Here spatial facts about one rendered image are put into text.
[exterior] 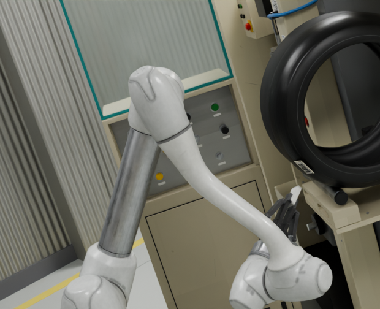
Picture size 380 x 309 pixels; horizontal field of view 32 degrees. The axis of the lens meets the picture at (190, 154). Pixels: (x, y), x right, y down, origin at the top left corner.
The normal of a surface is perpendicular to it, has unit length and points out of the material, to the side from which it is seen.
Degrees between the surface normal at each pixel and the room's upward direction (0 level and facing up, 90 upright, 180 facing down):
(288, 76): 63
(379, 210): 0
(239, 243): 90
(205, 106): 90
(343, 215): 90
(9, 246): 90
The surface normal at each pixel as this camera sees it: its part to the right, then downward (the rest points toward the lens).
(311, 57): -0.03, 0.11
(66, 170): 0.56, 0.04
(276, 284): -0.68, 0.35
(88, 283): -0.27, -0.90
